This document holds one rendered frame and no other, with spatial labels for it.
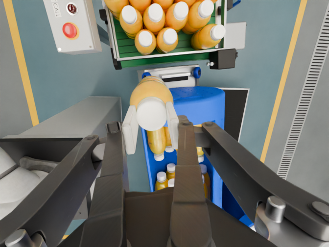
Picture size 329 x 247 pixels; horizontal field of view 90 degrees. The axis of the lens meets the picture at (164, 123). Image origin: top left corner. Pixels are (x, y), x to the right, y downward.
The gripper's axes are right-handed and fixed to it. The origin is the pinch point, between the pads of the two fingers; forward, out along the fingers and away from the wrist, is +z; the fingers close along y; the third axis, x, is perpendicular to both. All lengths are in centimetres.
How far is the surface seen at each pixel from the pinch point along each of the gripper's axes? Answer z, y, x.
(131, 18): 35.7, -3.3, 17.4
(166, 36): 35.9, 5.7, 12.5
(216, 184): 24.7, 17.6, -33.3
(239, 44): 62, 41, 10
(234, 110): 132, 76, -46
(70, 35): 34.5, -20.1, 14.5
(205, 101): 23.5, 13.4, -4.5
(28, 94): 141, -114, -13
